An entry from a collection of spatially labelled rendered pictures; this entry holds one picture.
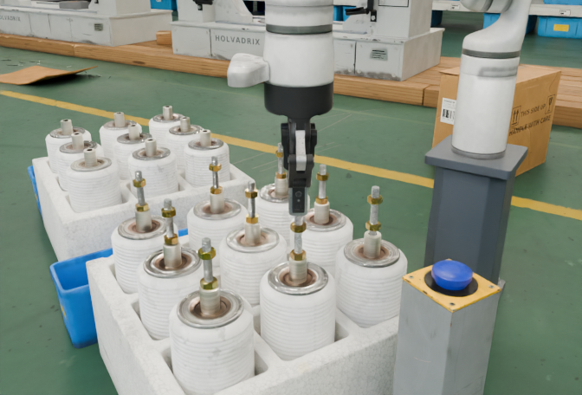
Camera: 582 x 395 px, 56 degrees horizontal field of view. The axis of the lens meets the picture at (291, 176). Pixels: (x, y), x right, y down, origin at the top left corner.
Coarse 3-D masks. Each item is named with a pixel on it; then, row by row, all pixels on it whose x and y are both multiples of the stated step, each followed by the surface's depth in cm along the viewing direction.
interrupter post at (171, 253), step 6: (168, 246) 70; (174, 246) 70; (168, 252) 70; (174, 252) 70; (180, 252) 71; (168, 258) 71; (174, 258) 71; (180, 258) 71; (168, 264) 71; (174, 264) 71
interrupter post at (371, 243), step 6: (366, 234) 73; (378, 234) 73; (366, 240) 73; (372, 240) 72; (378, 240) 73; (366, 246) 73; (372, 246) 73; (378, 246) 73; (366, 252) 73; (372, 252) 73; (378, 252) 73
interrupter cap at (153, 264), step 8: (184, 248) 75; (152, 256) 73; (160, 256) 73; (184, 256) 73; (192, 256) 73; (144, 264) 71; (152, 264) 71; (160, 264) 72; (184, 264) 72; (192, 264) 71; (200, 264) 71; (152, 272) 69; (160, 272) 69; (168, 272) 69; (176, 272) 69; (184, 272) 69; (192, 272) 70
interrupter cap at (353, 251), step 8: (360, 240) 77; (384, 240) 77; (344, 248) 75; (352, 248) 75; (360, 248) 75; (384, 248) 75; (392, 248) 75; (352, 256) 73; (360, 256) 73; (384, 256) 73; (392, 256) 73; (360, 264) 71; (368, 264) 71; (376, 264) 71; (384, 264) 71; (392, 264) 72
